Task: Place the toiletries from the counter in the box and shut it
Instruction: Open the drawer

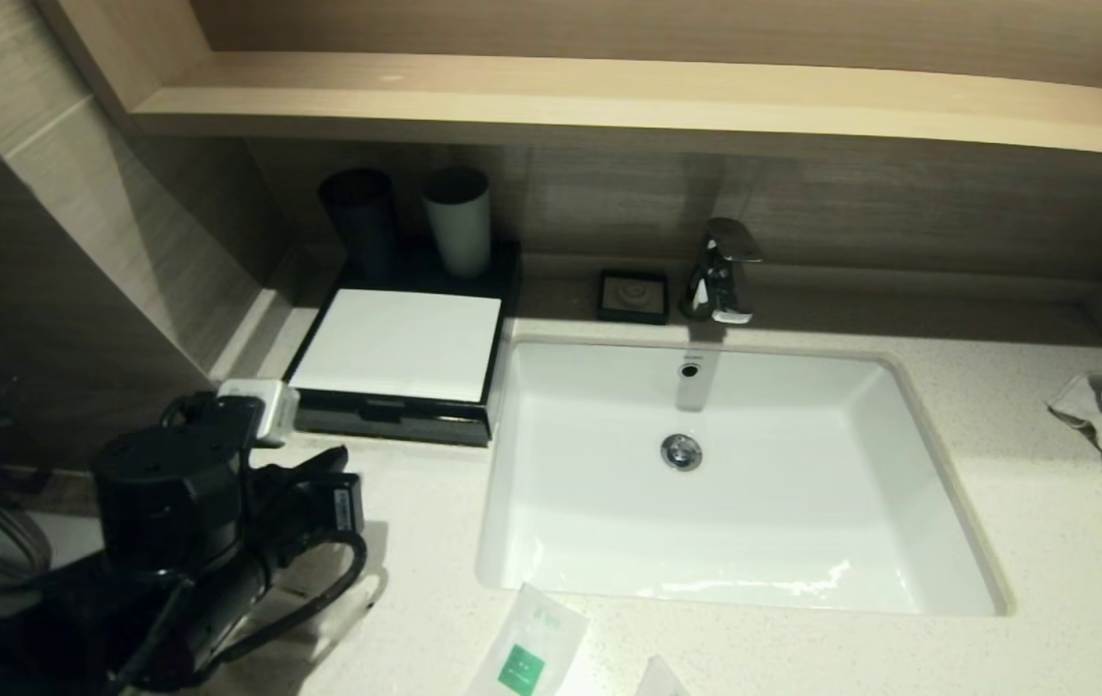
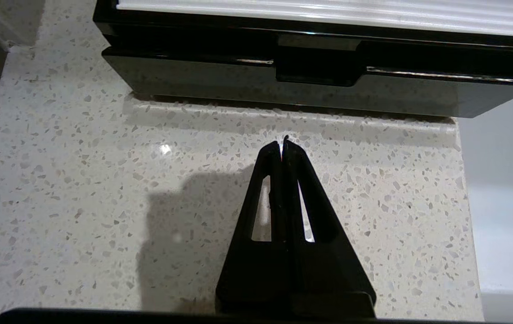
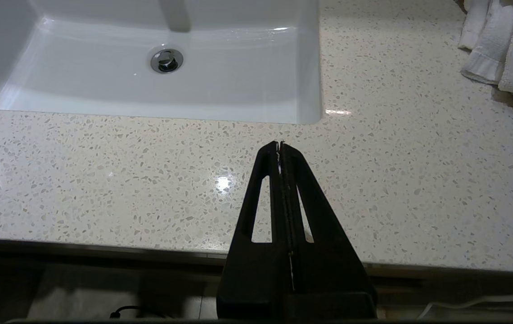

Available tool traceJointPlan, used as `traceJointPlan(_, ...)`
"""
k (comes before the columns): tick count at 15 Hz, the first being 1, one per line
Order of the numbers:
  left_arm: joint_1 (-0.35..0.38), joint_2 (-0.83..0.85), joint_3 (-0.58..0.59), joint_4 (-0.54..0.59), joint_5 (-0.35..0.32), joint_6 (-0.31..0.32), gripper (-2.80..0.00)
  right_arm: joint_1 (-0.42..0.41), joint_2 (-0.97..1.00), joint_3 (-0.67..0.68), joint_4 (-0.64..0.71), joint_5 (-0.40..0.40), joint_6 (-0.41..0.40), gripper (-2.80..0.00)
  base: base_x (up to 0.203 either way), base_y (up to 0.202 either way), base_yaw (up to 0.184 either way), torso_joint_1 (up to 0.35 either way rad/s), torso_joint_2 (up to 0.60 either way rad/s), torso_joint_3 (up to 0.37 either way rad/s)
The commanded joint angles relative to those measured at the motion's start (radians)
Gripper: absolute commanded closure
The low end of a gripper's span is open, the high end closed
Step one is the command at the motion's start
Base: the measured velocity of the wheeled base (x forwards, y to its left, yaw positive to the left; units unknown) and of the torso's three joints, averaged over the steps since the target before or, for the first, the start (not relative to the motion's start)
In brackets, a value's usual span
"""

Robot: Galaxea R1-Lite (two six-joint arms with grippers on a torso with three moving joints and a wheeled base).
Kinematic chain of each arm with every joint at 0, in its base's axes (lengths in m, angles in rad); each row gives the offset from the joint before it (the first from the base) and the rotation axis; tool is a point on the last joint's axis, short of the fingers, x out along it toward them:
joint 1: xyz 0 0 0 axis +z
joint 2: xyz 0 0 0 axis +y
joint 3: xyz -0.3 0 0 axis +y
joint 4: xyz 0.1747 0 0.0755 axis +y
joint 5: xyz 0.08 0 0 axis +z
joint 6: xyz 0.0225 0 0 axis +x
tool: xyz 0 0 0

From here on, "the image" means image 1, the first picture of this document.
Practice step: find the small plain white sachet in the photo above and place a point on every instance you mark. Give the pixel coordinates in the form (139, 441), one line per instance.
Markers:
(657, 680)

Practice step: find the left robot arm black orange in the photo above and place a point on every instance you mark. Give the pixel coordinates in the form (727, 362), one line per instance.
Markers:
(164, 503)

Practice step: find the black soap dish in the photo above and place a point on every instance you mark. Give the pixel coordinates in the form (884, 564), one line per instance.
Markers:
(632, 295)

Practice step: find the grey plastic cup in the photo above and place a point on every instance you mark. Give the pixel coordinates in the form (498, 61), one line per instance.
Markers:
(459, 232)

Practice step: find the chrome faucet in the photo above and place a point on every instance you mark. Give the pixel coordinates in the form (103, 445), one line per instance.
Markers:
(720, 280)

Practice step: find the wooden wall shelf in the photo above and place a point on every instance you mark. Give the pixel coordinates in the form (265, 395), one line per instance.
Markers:
(706, 92)

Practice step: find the chrome drain stopper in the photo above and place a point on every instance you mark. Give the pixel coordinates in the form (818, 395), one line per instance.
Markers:
(681, 452)

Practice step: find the white sink basin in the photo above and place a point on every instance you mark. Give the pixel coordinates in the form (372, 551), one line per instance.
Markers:
(754, 522)

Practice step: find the black cup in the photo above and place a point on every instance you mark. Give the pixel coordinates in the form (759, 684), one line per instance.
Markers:
(362, 222)

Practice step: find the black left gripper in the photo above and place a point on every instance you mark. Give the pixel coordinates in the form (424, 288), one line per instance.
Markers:
(285, 503)

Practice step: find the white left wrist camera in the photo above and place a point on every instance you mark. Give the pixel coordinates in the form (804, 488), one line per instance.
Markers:
(261, 411)

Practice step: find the white sachet with green square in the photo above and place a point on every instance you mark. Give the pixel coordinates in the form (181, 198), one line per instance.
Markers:
(532, 648)

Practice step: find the black amenity box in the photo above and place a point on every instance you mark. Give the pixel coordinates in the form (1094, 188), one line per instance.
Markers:
(338, 425)

